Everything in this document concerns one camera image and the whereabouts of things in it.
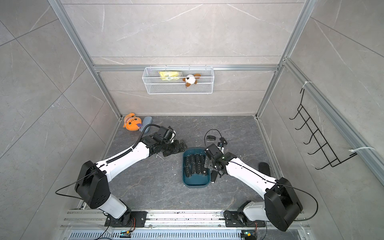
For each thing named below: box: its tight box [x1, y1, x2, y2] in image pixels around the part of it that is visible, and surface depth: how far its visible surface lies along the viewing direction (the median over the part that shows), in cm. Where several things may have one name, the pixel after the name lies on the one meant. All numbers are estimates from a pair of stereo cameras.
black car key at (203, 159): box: [200, 155, 206, 165], surface depth 97 cm
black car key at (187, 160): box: [185, 156, 191, 166], surface depth 95 cm
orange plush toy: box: [123, 112, 143, 131], surface depth 108 cm
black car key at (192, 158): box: [190, 154, 196, 164], surface depth 96 cm
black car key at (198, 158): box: [195, 154, 201, 164], surface depth 95 cm
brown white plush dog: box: [182, 73, 201, 88], surface depth 88 cm
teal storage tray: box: [183, 147, 211, 188], surface depth 88 cm
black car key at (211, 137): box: [206, 135, 216, 141], surface depth 106 cm
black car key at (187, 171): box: [184, 165, 192, 178], surface depth 91 cm
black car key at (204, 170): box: [201, 165, 208, 176], surface depth 90 cm
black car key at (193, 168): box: [191, 163, 197, 174], surface depth 91 cm
